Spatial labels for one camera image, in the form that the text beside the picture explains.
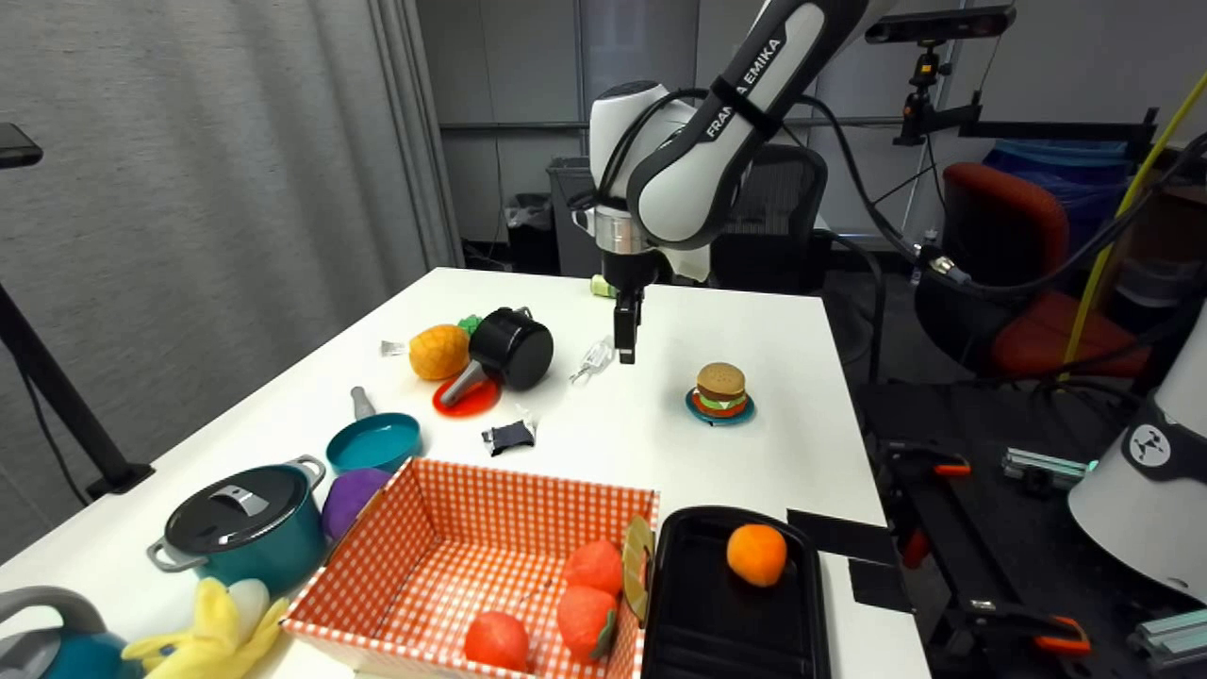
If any blue fabric chair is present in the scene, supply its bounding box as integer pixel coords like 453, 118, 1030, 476
982, 135, 1137, 280

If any teal pot with black lid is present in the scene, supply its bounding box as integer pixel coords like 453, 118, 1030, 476
142, 453, 331, 595

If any black mesh office chair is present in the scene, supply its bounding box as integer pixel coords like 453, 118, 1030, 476
711, 138, 840, 295

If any toy hamburger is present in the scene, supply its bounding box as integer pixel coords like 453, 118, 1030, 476
693, 358, 756, 419

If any white soft lump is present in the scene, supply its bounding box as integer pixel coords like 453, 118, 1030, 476
224, 577, 274, 631

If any red checkered carton box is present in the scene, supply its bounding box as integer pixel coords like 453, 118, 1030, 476
279, 453, 665, 679

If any brown toy bread slice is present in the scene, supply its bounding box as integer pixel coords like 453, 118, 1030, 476
621, 512, 662, 626

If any large orange toy fruit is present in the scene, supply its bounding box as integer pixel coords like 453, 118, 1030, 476
406, 319, 474, 383

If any yellow cable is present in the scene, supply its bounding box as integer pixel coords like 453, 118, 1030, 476
1060, 69, 1207, 379

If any round red toy tomato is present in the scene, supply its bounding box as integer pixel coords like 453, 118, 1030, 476
460, 611, 536, 676

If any purple toy object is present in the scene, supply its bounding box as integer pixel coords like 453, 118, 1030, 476
321, 462, 394, 541

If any gray trash bin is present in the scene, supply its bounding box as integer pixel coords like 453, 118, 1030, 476
545, 153, 601, 280

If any small black packet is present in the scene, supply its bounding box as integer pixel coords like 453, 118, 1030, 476
478, 419, 541, 455

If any black toy pot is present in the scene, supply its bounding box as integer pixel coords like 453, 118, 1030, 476
444, 301, 557, 406

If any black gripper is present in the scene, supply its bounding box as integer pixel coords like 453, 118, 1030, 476
601, 248, 654, 370

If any black trash bag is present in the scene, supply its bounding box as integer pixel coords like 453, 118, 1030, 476
503, 188, 562, 274

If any yellow banana toy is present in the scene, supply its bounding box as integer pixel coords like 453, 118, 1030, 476
120, 577, 296, 679

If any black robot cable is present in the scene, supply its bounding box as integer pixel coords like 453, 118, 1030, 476
789, 89, 1207, 306

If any red toy plate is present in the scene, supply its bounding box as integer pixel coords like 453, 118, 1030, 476
430, 373, 507, 422

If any red toy food piece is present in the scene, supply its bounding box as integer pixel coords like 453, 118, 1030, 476
556, 583, 621, 666
562, 538, 626, 599

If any black stand platform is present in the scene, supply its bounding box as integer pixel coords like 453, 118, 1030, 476
0, 121, 47, 170

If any black plastic tray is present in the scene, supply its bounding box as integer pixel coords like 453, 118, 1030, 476
636, 501, 834, 679

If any teal clamp bar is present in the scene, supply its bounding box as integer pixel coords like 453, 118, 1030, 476
1001, 445, 1099, 491
1123, 607, 1207, 658

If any black clamp orange handle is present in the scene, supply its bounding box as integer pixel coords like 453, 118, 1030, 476
883, 441, 977, 569
960, 595, 1099, 665

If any black stereo camera bar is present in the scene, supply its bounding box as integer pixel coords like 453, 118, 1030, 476
862, 0, 1020, 48

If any teal toy kettle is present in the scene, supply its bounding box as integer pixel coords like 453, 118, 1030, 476
0, 583, 137, 679

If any black tripod leg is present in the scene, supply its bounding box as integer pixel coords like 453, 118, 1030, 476
0, 282, 159, 501

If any teal toy pan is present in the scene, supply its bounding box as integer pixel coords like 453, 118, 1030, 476
321, 379, 428, 479

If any small orange toy fruit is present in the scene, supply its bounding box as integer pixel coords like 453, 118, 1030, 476
723, 520, 791, 592

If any small teal plate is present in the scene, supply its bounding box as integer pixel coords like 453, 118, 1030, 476
683, 383, 760, 427

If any red office chair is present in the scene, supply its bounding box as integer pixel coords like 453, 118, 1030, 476
913, 160, 1161, 389

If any clear plastic toy object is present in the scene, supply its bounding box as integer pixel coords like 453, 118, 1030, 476
567, 336, 621, 383

